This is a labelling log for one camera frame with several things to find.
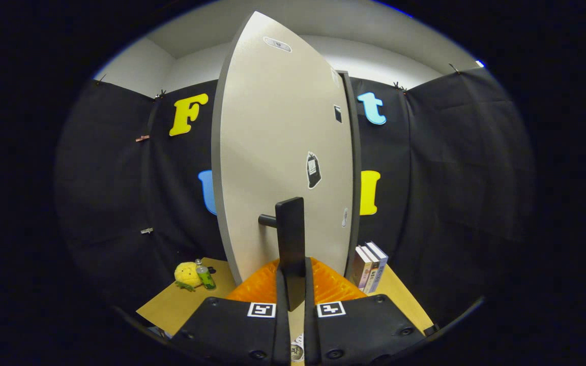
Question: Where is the black backdrop cloth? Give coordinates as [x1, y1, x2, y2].
[54, 66, 535, 326]

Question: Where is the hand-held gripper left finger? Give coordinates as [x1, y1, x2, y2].
[171, 258, 292, 366]

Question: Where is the yellow pineapple plush toy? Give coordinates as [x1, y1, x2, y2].
[174, 262, 203, 292]

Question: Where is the green drink bottle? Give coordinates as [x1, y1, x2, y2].
[195, 259, 217, 290]

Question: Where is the dark grey shoe cabinet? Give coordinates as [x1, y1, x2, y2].
[336, 70, 363, 280]

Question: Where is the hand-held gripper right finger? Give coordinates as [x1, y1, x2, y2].
[303, 257, 428, 366]

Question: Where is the black door handle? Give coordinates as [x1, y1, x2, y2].
[258, 197, 307, 312]

